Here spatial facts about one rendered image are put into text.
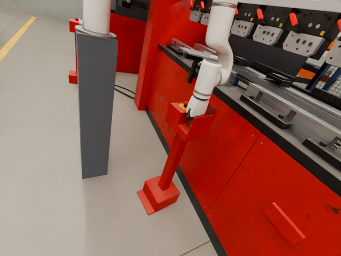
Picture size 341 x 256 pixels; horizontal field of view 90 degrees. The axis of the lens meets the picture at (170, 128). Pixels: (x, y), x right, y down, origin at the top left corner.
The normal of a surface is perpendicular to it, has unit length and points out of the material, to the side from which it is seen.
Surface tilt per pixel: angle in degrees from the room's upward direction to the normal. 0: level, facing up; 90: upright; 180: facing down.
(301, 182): 90
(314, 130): 90
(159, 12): 90
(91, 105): 90
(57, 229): 0
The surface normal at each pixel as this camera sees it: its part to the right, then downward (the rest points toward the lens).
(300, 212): -0.89, 0.01
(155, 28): 0.36, 0.59
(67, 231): 0.25, -0.80
